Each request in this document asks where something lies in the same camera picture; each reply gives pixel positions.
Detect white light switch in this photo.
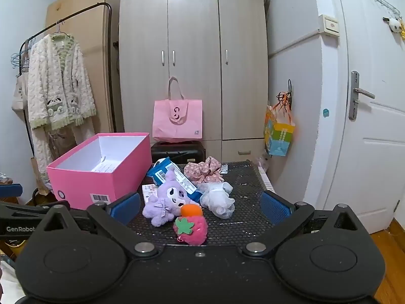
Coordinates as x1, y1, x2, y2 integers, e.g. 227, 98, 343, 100
318, 13, 341, 37

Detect blue wire hangers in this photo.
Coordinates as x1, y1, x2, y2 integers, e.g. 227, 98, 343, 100
10, 51, 25, 69

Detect colourful gift bag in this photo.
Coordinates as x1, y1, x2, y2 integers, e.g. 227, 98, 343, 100
264, 91, 297, 158

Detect metal door handle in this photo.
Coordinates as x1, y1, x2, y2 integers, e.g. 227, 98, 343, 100
348, 70, 376, 121

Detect pink strawberry plush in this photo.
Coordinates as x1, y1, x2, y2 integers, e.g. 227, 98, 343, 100
173, 215, 209, 246

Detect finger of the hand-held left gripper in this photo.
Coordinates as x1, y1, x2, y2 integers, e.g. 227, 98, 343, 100
0, 201, 71, 218
0, 183, 24, 199

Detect white door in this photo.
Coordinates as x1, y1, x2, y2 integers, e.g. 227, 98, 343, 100
312, 0, 405, 235

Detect pink cardboard box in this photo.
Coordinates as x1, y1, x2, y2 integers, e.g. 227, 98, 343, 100
46, 132, 153, 210

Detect orange ball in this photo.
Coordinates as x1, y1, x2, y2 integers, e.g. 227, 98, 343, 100
180, 204, 203, 219

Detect black suitcase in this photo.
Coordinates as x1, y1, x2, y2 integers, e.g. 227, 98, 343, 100
151, 141, 206, 165

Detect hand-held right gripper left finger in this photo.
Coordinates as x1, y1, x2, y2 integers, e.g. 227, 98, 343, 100
33, 192, 159, 258

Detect pink floral scrunchie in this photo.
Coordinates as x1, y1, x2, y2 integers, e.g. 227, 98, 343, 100
184, 156, 223, 185

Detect pink tote bag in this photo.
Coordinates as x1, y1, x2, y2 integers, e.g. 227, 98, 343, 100
152, 76, 203, 143

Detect canvas tote bag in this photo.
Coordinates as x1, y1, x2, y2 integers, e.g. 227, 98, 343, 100
12, 71, 30, 112

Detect purple plush toy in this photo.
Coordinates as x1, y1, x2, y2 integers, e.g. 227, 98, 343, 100
142, 166, 203, 227

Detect small panda door ornament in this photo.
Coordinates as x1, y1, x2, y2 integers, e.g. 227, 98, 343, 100
382, 17, 403, 35

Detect wire door rack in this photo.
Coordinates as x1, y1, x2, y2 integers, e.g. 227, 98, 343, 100
363, 0, 402, 16

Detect white tissue pack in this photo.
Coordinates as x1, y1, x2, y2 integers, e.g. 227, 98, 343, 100
142, 184, 159, 204

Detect white mesh bath puff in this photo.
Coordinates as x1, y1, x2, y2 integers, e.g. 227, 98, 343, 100
199, 182, 236, 220

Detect fluffy white robe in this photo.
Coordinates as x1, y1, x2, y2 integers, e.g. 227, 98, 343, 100
27, 33, 97, 167

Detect clear plastic bag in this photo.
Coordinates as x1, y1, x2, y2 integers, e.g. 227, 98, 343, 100
257, 154, 270, 173

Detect tall beige cabinet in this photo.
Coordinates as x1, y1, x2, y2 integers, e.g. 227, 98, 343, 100
45, 0, 120, 135

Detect black clothes rack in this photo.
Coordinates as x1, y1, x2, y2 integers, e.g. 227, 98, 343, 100
18, 2, 115, 135

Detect grey wooden wardrobe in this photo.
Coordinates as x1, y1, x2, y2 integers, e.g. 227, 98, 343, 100
117, 0, 270, 163

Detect blue tissue pack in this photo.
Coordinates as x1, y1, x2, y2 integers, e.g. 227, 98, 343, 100
146, 157, 204, 202

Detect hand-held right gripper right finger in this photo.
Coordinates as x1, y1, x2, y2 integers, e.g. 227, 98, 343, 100
240, 191, 371, 258

